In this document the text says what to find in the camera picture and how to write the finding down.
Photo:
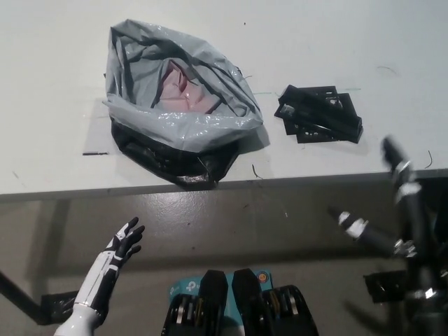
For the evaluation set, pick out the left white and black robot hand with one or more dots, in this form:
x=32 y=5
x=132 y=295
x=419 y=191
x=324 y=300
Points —
x=115 y=252

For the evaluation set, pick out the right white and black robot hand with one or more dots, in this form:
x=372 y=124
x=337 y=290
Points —
x=411 y=210

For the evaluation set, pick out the grey and black plastic bag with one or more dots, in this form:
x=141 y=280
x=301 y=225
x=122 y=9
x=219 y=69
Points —
x=175 y=129

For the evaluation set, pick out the teal router box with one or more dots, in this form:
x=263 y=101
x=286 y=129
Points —
x=185 y=285

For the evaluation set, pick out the black table leg bar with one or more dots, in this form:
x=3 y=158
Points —
x=15 y=287

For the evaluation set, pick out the black robot legs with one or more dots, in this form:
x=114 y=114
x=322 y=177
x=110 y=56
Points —
x=245 y=301

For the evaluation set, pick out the pink crumpled item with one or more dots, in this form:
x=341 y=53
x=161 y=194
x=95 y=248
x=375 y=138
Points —
x=182 y=94

